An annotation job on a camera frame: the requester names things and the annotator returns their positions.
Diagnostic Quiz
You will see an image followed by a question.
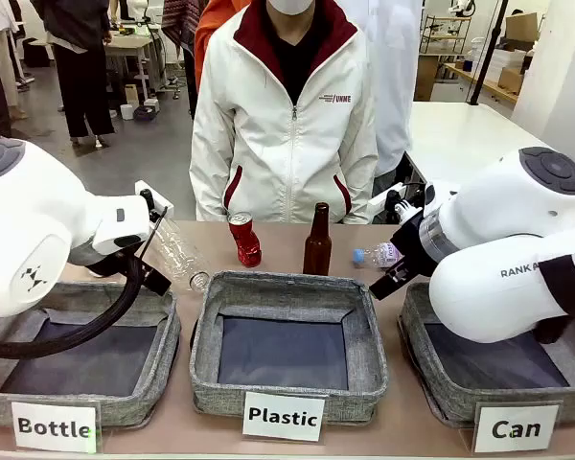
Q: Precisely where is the white background desk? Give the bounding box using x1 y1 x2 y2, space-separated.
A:
98 26 167 100

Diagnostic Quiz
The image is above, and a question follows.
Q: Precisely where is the brown glass bottle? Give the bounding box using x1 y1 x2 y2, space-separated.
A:
302 201 334 277

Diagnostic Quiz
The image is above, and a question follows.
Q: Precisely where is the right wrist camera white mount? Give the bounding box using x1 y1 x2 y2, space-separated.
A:
368 181 430 225

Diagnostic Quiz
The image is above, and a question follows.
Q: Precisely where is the grey fabric basket Bottle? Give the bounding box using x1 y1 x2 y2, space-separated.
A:
0 281 182 429

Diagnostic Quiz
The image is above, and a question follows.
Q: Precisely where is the person in white coat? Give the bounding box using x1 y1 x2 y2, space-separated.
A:
358 0 423 181

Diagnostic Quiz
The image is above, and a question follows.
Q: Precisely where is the wooden bench shelf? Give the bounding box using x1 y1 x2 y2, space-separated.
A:
443 61 519 104

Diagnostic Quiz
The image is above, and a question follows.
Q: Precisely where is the white Plastic label card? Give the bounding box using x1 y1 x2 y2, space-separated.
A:
241 391 328 445

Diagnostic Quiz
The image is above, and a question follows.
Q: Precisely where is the white face mask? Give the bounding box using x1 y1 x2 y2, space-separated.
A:
266 0 313 16

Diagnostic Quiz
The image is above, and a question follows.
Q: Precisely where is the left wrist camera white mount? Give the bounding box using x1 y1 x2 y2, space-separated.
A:
133 180 174 224

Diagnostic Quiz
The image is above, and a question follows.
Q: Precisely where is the person in patterned top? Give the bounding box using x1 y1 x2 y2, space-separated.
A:
161 0 210 121

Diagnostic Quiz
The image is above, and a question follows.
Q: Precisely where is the white Can label card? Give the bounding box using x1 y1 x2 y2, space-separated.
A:
472 403 562 455

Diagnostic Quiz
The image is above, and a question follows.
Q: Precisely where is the crushed red can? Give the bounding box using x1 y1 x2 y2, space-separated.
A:
227 212 263 267

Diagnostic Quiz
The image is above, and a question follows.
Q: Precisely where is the grey fabric basket Plastic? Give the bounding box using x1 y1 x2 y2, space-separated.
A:
189 270 390 426

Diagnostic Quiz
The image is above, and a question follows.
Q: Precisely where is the stack of white boxes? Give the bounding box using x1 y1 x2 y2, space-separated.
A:
486 47 528 82

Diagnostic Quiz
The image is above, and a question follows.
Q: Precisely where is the white side table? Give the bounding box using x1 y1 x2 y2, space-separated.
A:
409 100 557 193

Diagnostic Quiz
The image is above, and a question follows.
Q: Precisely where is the small bottle blue cap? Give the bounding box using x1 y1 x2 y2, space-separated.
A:
353 241 404 267

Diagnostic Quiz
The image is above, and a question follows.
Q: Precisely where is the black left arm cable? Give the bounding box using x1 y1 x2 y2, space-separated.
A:
0 248 145 359

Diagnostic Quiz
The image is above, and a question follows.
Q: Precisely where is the black tripod pole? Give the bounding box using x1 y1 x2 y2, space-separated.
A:
468 0 510 106

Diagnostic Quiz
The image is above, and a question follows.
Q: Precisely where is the person in orange top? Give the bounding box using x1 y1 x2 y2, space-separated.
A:
194 0 253 92

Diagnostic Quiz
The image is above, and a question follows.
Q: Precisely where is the black wire shelf rack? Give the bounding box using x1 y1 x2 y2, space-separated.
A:
421 13 473 57

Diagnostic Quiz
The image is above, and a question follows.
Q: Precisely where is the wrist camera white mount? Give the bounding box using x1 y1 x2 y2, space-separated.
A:
133 180 174 224
368 181 430 225

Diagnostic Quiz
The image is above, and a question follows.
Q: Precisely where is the brown wooden cabinet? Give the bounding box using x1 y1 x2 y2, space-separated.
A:
414 53 442 102

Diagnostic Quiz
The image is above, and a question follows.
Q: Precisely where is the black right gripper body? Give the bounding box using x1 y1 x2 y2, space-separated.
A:
387 213 446 285

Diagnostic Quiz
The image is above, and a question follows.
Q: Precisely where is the white Bottle label card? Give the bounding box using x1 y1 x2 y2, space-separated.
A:
11 401 101 455

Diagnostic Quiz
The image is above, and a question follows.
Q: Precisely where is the large clear plastic bottle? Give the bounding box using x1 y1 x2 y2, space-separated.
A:
149 218 213 293

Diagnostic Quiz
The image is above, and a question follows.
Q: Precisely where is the person in dark clothes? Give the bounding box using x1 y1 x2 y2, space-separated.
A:
31 0 117 148

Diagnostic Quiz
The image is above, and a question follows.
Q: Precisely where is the grey fabric basket Can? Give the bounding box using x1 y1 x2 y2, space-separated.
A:
397 280 575 429

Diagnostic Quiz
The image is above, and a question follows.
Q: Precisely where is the person in white jacket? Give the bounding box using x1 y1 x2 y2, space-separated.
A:
189 0 380 225

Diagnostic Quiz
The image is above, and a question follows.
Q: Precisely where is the dark right arm cable sleeve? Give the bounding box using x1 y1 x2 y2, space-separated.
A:
536 253 575 345

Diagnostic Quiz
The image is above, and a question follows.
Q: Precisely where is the large cardboard box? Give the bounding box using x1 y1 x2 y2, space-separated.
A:
505 11 541 44

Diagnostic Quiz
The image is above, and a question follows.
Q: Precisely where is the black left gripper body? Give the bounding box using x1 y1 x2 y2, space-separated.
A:
132 253 173 296

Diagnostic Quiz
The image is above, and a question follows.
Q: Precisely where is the person in beige trousers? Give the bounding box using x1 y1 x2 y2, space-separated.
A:
0 0 30 140

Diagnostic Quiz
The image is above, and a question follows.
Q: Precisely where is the small cardboard box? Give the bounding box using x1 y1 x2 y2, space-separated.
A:
497 66 526 95

